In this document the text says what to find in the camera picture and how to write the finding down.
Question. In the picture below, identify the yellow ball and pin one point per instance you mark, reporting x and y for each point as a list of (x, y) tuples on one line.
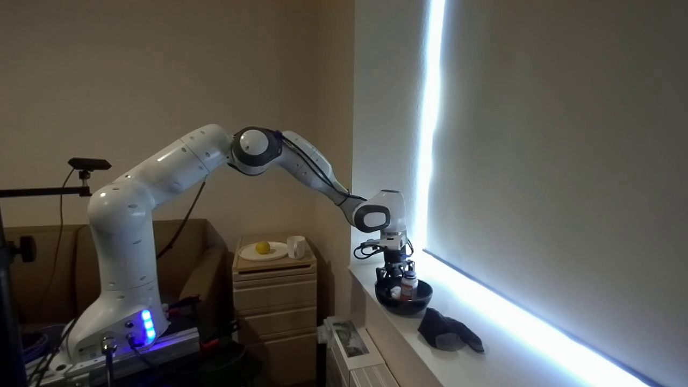
[(262, 248)]

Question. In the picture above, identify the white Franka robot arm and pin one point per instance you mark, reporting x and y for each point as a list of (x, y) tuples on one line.
[(135, 237)]

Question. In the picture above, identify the black tripod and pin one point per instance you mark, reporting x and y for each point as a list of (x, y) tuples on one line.
[(11, 307)]

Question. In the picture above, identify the small white object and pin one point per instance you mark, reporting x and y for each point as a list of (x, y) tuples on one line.
[(409, 284)]

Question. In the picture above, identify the brown leather armchair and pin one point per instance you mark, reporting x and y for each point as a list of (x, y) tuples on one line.
[(193, 271)]

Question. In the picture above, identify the black crumpled cloth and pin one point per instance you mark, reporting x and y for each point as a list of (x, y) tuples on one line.
[(448, 331)]

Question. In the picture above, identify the white round plate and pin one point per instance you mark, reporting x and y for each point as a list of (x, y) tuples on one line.
[(249, 251)]

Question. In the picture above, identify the printed leaflet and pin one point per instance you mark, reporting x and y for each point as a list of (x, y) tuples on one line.
[(353, 341)]

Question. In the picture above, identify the light wooden nightstand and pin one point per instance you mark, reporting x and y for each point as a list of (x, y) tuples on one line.
[(276, 315)]

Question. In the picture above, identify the grey window blind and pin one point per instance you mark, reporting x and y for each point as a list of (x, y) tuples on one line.
[(566, 163)]

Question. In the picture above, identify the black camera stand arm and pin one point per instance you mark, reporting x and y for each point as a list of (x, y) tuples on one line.
[(43, 191)]

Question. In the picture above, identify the black stereo camera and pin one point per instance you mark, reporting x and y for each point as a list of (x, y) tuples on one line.
[(88, 163)]

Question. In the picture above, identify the white wall radiator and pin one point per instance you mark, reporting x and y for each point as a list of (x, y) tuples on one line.
[(357, 369)]

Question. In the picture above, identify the black bowl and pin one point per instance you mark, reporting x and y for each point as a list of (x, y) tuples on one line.
[(403, 299)]

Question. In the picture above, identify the aluminium profile rail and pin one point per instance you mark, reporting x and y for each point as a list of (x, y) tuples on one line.
[(120, 355)]

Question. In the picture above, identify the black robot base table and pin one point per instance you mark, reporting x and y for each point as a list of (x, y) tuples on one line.
[(129, 369)]

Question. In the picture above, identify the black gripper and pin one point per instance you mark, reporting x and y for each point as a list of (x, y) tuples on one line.
[(395, 251)]

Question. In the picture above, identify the white ceramic mug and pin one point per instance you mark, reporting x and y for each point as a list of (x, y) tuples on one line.
[(294, 248)]

